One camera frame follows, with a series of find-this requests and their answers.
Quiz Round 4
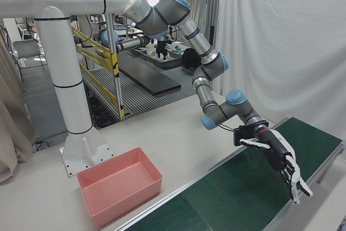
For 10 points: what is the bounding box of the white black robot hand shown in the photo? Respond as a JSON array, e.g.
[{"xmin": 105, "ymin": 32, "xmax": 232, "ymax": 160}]
[{"xmin": 239, "ymin": 129, "xmax": 314, "ymax": 205}]

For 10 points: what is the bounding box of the pink plastic basket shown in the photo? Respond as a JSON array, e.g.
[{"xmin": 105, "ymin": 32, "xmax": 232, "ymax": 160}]
[{"xmin": 77, "ymin": 147, "xmax": 163, "ymax": 228}]

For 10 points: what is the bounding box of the green conveyor belt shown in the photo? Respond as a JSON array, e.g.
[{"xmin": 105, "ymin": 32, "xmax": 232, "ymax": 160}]
[{"xmin": 113, "ymin": 116, "xmax": 346, "ymax": 231}]

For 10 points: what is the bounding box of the white curtain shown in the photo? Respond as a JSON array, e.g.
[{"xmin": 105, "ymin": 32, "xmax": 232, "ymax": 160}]
[{"xmin": 212, "ymin": 0, "xmax": 346, "ymax": 137}]

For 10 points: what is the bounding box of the black floor platform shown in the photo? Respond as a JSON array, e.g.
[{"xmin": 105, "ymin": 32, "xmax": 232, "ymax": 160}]
[{"xmin": 118, "ymin": 49, "xmax": 182, "ymax": 96}]

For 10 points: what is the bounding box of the black background gripper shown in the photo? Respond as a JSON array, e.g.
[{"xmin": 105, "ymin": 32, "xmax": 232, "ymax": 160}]
[{"xmin": 155, "ymin": 40, "xmax": 169, "ymax": 62}]

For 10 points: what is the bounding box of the yellow black striped barrier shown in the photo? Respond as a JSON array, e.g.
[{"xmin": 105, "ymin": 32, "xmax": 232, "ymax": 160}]
[{"xmin": 70, "ymin": 25, "xmax": 125, "ymax": 120}]

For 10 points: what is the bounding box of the beige curtain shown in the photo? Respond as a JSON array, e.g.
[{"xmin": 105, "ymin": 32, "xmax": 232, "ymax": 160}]
[{"xmin": 0, "ymin": 38, "xmax": 39, "ymax": 186}]

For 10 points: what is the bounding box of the grey chair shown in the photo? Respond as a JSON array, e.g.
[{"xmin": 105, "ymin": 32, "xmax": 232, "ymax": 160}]
[{"xmin": 12, "ymin": 40, "xmax": 46, "ymax": 71}]

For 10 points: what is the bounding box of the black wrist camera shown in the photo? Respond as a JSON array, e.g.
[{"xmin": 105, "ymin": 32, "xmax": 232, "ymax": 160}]
[{"xmin": 234, "ymin": 124, "xmax": 259, "ymax": 147}]

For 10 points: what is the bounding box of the aluminium frame post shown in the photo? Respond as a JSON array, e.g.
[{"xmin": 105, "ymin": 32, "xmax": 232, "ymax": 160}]
[{"xmin": 107, "ymin": 11, "xmax": 125, "ymax": 121}]

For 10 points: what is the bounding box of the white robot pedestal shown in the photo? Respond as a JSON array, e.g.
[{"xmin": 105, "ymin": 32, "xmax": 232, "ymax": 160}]
[{"xmin": 0, "ymin": 0, "xmax": 144, "ymax": 178}]

